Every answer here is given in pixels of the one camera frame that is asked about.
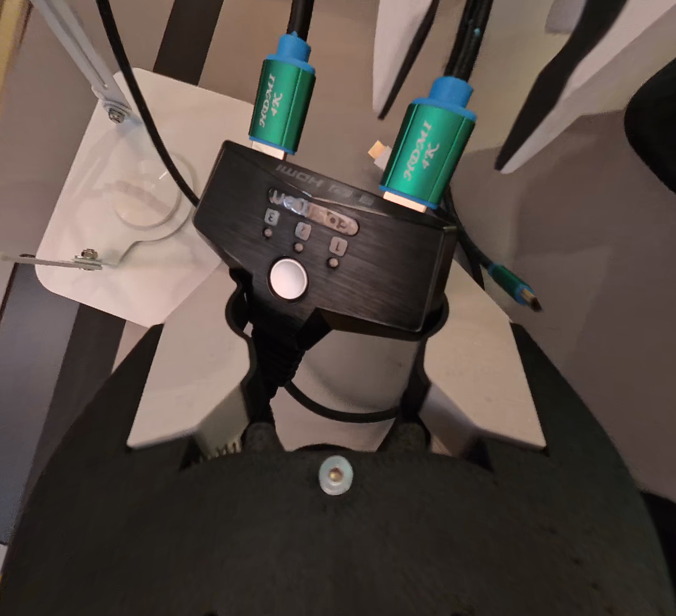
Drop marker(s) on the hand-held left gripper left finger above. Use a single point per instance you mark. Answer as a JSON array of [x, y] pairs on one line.
[[185, 389]]

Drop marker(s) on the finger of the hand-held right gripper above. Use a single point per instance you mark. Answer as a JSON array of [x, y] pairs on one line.
[[623, 67], [404, 3]]

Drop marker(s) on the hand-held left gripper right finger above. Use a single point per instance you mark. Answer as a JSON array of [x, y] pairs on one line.
[[486, 378]]

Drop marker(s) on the black hdmi switch box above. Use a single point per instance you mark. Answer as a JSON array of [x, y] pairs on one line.
[[369, 267]]

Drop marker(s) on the small green HDMI plug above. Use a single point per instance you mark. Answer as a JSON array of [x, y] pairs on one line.
[[509, 283]]

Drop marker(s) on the dark blue desk pad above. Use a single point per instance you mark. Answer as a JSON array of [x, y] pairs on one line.
[[31, 389]]

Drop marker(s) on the white tablet stand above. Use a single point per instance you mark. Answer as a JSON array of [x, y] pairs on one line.
[[79, 178]]

